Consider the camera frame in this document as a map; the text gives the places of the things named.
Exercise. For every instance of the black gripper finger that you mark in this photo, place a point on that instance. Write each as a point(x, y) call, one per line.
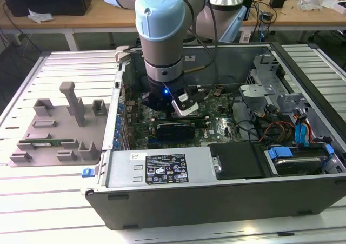
point(156, 106)

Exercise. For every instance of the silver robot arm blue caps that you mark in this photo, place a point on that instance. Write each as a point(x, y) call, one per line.
point(162, 52)

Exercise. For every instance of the black graphics card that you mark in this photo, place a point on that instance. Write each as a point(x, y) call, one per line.
point(175, 131)

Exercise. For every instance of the round coin battery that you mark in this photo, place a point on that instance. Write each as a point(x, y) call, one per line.
point(216, 93)

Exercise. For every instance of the green motherboard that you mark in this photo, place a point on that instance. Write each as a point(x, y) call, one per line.
point(220, 112)

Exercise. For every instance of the silver power supply with label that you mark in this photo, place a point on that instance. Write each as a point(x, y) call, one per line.
point(121, 168)

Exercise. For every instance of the blue case latch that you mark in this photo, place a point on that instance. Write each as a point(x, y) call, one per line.
point(87, 172)

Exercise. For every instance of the black disk bay cover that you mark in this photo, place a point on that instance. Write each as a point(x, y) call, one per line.
point(238, 160)

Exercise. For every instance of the grey parts rack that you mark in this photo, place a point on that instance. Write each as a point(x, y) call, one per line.
point(62, 131)

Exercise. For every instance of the wooden desk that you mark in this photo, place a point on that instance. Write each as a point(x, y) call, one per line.
point(81, 22)

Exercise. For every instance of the green RAM stick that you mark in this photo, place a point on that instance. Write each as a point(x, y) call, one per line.
point(58, 141)

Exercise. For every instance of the open black PC case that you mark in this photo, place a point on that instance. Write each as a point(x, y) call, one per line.
point(189, 206)

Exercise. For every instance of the black upright box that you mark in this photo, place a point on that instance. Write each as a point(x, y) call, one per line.
point(250, 6)

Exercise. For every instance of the crumpled white paper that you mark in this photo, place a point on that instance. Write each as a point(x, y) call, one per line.
point(40, 15)

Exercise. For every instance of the small black cube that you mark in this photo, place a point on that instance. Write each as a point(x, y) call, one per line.
point(277, 0)

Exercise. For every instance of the hard disk in blue carrier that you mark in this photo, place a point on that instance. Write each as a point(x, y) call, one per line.
point(297, 164)

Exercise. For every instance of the clear plastic wrap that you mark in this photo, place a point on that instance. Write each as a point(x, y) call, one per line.
point(311, 2)

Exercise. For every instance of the small white box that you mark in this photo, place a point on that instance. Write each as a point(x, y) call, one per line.
point(340, 7)

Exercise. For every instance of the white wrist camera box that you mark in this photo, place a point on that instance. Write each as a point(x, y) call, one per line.
point(186, 108)

